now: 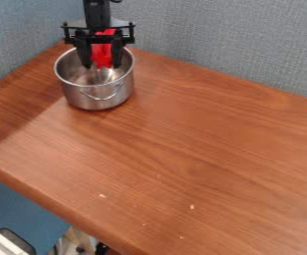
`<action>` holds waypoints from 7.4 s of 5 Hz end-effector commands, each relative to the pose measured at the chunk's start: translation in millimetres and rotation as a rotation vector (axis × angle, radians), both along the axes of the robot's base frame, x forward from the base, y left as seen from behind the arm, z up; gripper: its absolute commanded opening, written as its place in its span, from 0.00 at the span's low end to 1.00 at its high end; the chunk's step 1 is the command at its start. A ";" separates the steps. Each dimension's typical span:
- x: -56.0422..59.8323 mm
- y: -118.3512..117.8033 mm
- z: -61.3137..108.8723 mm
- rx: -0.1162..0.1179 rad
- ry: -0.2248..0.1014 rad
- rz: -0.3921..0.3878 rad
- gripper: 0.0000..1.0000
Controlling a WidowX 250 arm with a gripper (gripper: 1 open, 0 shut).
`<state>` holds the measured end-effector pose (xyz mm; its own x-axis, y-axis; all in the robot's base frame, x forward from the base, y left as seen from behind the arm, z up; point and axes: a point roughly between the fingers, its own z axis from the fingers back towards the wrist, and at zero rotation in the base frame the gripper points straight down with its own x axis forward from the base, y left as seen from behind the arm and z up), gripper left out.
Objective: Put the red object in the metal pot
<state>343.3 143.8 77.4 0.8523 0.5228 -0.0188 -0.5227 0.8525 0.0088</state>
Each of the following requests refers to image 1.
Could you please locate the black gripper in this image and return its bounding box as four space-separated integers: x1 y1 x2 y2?
61 0 136 69

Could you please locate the wooden table leg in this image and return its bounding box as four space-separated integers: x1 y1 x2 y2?
57 226 98 255

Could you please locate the stainless steel pot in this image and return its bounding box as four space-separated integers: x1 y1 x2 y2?
54 48 136 111

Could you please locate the red plastic cross-shaped bar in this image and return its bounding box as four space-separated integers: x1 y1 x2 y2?
92 41 113 69

